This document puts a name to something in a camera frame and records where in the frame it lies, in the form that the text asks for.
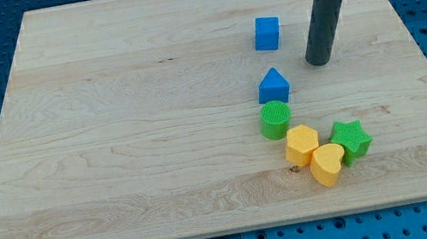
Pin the light wooden board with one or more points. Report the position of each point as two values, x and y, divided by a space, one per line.
139 119

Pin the green cylinder block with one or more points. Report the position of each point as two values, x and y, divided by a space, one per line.
275 119

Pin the blue triangular prism block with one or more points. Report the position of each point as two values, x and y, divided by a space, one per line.
273 87

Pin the yellow hexagon block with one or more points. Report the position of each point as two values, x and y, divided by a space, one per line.
301 142

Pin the blue cube block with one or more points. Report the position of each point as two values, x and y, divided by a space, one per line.
267 33

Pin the yellow heart block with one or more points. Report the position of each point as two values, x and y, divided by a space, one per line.
325 165

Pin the green star block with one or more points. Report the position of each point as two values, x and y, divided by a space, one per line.
353 138

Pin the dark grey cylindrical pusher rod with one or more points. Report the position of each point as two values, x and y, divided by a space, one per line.
323 22

